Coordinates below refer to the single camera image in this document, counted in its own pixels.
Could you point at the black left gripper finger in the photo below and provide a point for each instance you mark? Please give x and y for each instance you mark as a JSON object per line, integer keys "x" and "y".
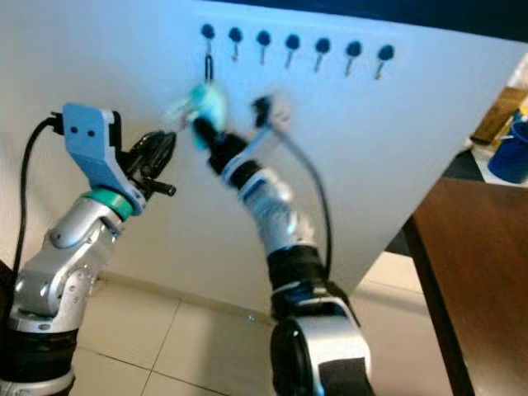
{"x": 168, "y": 150}
{"x": 149, "y": 155}

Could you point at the light green carabiner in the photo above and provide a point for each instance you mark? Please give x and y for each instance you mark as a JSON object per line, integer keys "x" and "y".
{"x": 178, "y": 109}

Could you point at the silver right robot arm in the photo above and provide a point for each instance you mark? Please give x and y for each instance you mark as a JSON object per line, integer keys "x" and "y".
{"x": 276, "y": 210}

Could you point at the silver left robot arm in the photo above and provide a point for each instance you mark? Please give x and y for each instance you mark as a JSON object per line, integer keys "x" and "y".
{"x": 66, "y": 272}

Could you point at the dark wooden table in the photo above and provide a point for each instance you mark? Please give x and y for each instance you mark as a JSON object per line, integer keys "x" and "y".
{"x": 478, "y": 264}

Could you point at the blue plastic bucket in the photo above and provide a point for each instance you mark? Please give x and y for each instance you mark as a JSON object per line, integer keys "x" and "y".
{"x": 511, "y": 157}

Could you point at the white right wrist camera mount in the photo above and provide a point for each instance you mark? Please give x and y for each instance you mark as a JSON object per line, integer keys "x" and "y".
{"x": 257, "y": 147}

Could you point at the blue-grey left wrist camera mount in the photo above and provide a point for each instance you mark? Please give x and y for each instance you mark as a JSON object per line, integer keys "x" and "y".
{"x": 91, "y": 148}

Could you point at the black knob wall hook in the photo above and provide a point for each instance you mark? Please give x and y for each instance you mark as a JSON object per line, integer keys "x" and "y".
{"x": 207, "y": 31}
{"x": 322, "y": 44}
{"x": 235, "y": 35}
{"x": 384, "y": 52}
{"x": 263, "y": 37}
{"x": 353, "y": 48}
{"x": 292, "y": 40}

